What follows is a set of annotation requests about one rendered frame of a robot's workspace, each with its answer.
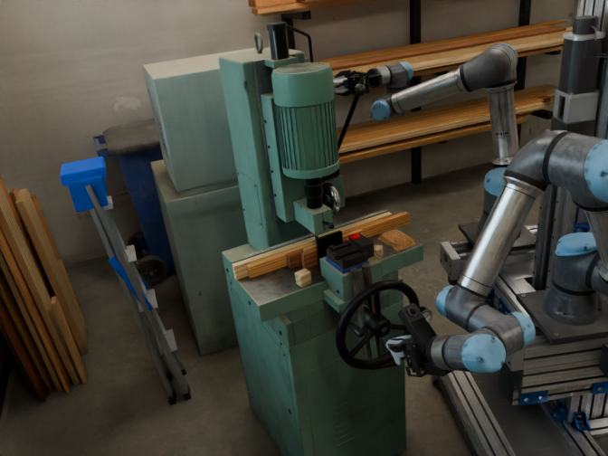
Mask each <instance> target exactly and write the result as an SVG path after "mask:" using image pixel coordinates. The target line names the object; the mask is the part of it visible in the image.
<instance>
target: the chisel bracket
mask: <svg viewBox="0 0 608 456"><path fill-rule="evenodd" d="M293 204H294V213H295V220H296V221H297V222H299V223H301V224H302V225H303V226H305V227H306V228H307V229H309V230H310V231H311V232H313V233H314V234H317V233H322V232H325V231H327V230H330V229H329V228H328V226H327V225H325V224H323V223H322V221H326V222H328V223H333V219H332V210H331V209H330V208H329V207H327V206H326V205H324V204H323V205H322V206H321V207H319V208H316V209H310V208H308V207H307V201H306V198H303V199H300V200H297V201H294V202H293Z"/></svg>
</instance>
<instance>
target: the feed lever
mask: <svg viewBox="0 0 608 456"><path fill-rule="evenodd" d="M354 93H355V94H356V96H355V97H354V100H353V103H352V105H351V108H350V111H349V112H348V115H347V119H346V122H345V125H344V127H343V129H342V132H341V134H340V137H339V140H338V142H337V145H338V151H339V149H340V147H341V144H342V141H343V139H344V136H345V135H346V132H347V128H348V125H349V123H350V120H351V119H352V116H353V113H354V111H355V108H356V105H357V103H358V100H359V97H360V96H363V95H364V94H365V93H366V87H365V86H364V85H363V84H357V85H356V86H355V88H354ZM338 175H339V169H338V170H337V171H336V172H335V173H333V174H331V175H328V176H322V178H323V179H325V180H328V179H330V178H334V177H337V176H338Z"/></svg>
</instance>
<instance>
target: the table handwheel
mask: <svg viewBox="0 0 608 456"><path fill-rule="evenodd" d="M383 290H399V291H401V292H402V293H403V294H404V295H405V296H406V297H407V298H408V299H409V302H410V304H411V303H415V304H416V306H417V307H418V309H420V303H419V300H418V297H417V295H416V293H415V291H414V290H413V289H412V288H411V287H410V286H409V285H408V284H406V283H404V282H402V281H399V280H381V281H378V282H376V283H374V284H371V285H370V286H368V287H366V288H365V289H363V290H361V291H360V292H359V293H358V294H357V295H355V297H354V298H353V299H352V300H351V301H350V302H349V303H348V305H347V307H346V308H345V310H344V311H343V313H342V315H341V317H340V320H339V321H338V324H337V332H336V345H337V351H338V353H339V355H340V357H341V358H342V359H343V360H344V361H345V362H346V363H347V364H348V365H349V366H352V367H354V368H357V369H372V368H376V367H379V366H382V365H384V364H386V363H388V362H390V361H391V360H393V359H394V358H393V356H392V354H391V352H390V350H388V351H387V352H385V353H384V354H382V355H381V356H378V357H376V358H372V359H367V360H363V359H358V358H355V357H354V356H355V355H356V354H357V353H358V351H359V350H360V349H361V348H362V347H363V346H364V345H365V344H366V343H367V342H368V341H369V340H370V339H371V338H372V337H373V336H376V337H385V336H386V335H387V334H388V333H389V332H390V330H391V329H396V330H404V334H403V336H406V335H411V334H410V332H409V331H408V329H407V328H406V326H405V325H396V324H392V323H391V321H390V320H389V319H387V318H386V317H385V316H384V315H382V314H381V306H380V291H383ZM373 295H374V298H375V313H374V312H373V311H371V310H370V309H369V308H368V307H367V306H365V305H364V307H365V315H364V316H363V319H364V321H365V322H366V323H367V328H368V330H370V331H369V332H368V333H367V334H366V336H365V337H364V338H363V339H362V340H361V341H360V342H359V343H358V344H357V345H356V347H355V348H354V349H353V350H352V351H351V352H350V353H349V352H348V350H347V344H346V333H347V327H348V323H349V321H350V319H351V318H352V317H353V315H354V313H356V314H357V312H356V310H357V309H358V308H359V307H360V306H361V304H362V303H363V302H365V301H366V300H367V299H368V298H370V297H371V296H373Z"/></svg>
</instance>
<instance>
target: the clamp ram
mask: <svg viewBox="0 0 608 456"><path fill-rule="evenodd" d="M342 243H343V237H342V232H341V231H337V232H334V233H330V234H327V235H324V236H321V237H318V238H316V244H317V253H318V263H319V264H320V260H319V259H320V258H323V257H326V256H327V249H328V248H329V247H334V246H337V245H339V244H342Z"/></svg>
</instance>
